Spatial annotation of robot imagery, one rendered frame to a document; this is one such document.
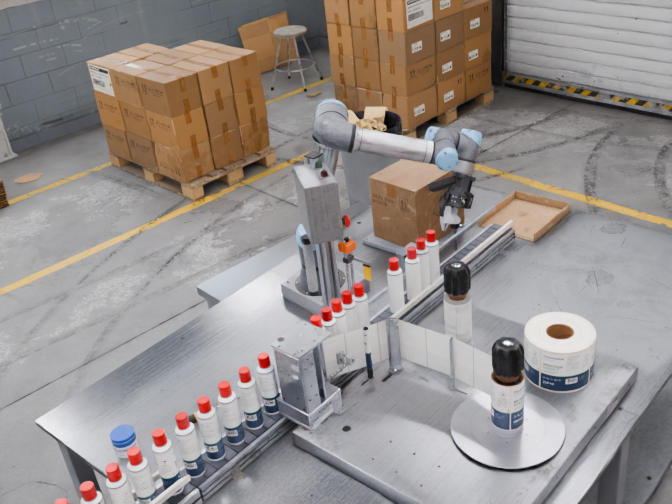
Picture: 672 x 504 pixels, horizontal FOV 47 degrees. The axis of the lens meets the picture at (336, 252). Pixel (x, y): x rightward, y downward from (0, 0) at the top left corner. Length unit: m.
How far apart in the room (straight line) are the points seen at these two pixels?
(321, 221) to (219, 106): 3.59
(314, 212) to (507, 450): 0.85
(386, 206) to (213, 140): 2.91
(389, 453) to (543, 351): 0.52
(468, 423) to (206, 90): 3.96
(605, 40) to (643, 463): 4.31
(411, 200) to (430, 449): 1.13
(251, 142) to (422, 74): 1.42
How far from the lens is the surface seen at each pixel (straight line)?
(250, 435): 2.30
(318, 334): 2.17
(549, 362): 2.30
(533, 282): 2.93
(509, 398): 2.11
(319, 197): 2.25
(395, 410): 2.30
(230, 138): 5.91
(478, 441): 2.19
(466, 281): 2.36
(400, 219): 3.07
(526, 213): 3.38
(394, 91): 6.18
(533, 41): 7.16
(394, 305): 2.66
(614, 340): 2.67
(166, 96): 5.55
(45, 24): 7.58
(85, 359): 4.38
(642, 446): 3.21
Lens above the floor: 2.41
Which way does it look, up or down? 30 degrees down
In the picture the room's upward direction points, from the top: 7 degrees counter-clockwise
